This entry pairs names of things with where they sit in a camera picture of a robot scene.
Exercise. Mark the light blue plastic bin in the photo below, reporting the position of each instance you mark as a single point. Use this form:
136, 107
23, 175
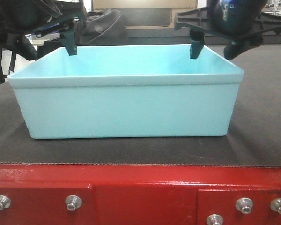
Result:
127, 91

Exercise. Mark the steel bolt lower middle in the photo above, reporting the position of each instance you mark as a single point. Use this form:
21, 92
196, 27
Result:
214, 219

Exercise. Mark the steel bolt far left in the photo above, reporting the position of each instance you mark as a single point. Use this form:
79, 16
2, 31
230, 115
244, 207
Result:
5, 202

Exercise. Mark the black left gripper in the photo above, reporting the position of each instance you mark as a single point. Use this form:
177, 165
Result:
42, 17

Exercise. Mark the black backpack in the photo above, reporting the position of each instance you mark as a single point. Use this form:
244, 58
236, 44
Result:
102, 28

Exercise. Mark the red conveyor frame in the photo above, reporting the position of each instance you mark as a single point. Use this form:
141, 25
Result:
137, 195

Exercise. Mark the black conveyor belt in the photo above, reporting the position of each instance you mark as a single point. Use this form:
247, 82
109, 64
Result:
253, 139

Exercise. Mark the steel bolt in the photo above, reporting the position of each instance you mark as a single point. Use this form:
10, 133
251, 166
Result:
244, 205
73, 202
214, 219
5, 202
276, 205

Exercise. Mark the steel bolt far right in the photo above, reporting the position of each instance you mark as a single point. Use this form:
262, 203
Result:
276, 205

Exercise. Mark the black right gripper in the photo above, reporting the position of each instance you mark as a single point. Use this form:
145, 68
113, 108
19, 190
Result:
241, 22

